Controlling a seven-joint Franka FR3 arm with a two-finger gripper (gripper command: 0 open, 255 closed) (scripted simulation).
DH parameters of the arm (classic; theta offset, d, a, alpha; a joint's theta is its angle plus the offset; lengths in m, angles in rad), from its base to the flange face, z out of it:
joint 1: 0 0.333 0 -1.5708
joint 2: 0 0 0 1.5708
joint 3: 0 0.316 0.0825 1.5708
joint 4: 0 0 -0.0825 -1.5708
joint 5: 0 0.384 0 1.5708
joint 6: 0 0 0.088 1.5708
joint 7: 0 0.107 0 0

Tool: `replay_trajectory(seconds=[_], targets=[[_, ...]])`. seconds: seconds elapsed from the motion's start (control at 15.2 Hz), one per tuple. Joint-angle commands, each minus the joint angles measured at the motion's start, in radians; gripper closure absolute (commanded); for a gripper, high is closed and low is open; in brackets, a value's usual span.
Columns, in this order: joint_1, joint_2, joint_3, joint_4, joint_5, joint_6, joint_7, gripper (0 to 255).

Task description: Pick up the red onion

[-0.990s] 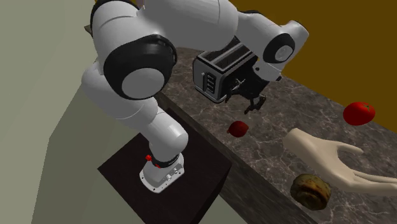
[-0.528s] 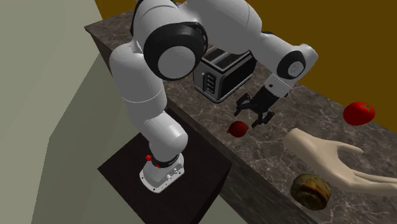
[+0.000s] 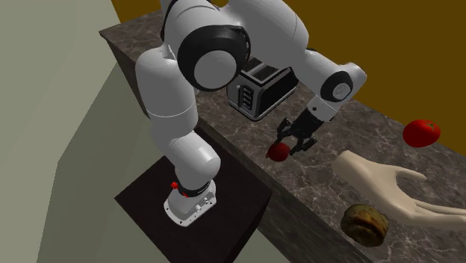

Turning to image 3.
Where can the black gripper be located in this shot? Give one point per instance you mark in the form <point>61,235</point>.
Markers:
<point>306,124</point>

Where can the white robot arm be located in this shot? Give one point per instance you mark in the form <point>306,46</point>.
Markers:
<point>171,94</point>

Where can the small red tomato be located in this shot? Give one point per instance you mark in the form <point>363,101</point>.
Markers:
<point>278,152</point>

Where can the silver black toaster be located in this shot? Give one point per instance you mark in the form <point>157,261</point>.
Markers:
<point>267,93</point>

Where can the beige hand figure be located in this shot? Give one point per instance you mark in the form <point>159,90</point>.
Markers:
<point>382,185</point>

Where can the dark robot stand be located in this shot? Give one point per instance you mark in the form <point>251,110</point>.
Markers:
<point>225,218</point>

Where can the brown green round lump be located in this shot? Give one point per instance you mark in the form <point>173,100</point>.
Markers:
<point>364,226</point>

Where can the large red tomato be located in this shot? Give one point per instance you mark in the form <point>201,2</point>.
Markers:
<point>420,134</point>

